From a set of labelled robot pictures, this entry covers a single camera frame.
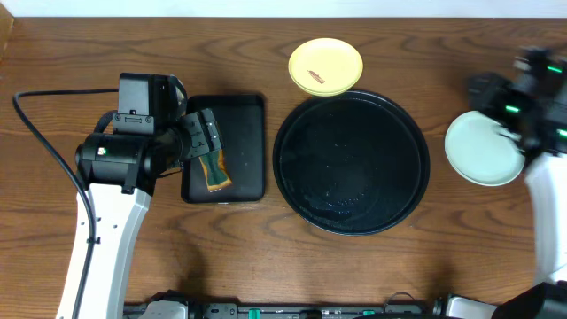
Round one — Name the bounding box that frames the black rectangular tray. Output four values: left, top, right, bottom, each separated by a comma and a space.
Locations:
181, 94, 265, 204

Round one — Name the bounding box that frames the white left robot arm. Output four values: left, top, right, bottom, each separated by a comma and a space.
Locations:
57, 109, 222, 318

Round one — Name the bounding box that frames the yellow plate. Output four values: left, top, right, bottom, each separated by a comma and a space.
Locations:
288, 38, 363, 97

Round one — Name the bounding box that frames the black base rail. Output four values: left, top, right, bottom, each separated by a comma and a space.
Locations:
122, 291, 434, 319

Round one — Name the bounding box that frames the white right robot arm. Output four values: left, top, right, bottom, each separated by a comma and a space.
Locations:
439, 67, 566, 318

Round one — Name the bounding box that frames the green and orange sponge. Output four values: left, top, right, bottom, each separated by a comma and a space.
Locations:
199, 150, 232, 192

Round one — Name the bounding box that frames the black round tray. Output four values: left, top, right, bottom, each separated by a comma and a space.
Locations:
273, 90, 431, 236

